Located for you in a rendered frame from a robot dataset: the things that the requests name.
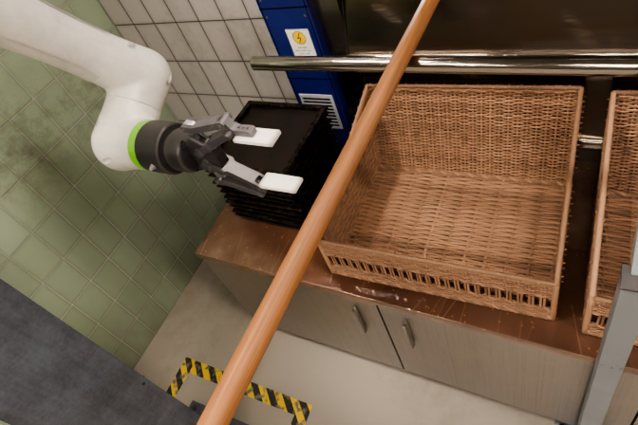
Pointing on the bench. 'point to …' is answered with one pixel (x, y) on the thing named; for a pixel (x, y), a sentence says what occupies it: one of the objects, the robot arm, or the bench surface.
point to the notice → (301, 42)
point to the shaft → (321, 212)
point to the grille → (324, 104)
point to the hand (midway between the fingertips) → (275, 161)
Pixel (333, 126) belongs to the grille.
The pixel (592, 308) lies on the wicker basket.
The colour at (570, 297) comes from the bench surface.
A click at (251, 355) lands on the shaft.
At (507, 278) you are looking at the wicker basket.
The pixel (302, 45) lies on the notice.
